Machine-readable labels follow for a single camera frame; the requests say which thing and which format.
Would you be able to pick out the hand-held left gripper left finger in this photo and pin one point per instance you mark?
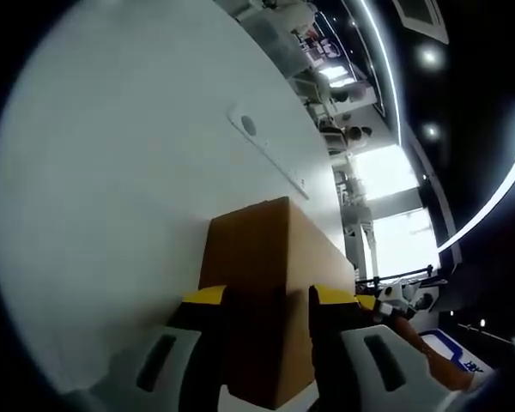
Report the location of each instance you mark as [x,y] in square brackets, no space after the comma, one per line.
[184,326]

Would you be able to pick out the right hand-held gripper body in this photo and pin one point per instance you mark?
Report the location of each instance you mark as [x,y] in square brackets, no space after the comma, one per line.
[405,302]

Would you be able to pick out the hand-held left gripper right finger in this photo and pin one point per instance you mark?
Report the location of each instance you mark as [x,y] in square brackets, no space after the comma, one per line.
[335,326]

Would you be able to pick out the brown cardboard shoe box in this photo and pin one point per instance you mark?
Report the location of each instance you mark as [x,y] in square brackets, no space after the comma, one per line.
[257,249]

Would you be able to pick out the white board blue border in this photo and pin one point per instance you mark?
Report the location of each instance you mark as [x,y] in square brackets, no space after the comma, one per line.
[442,347]

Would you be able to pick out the ceiling air conditioner vent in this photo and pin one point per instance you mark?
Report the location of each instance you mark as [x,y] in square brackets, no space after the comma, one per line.
[420,19]

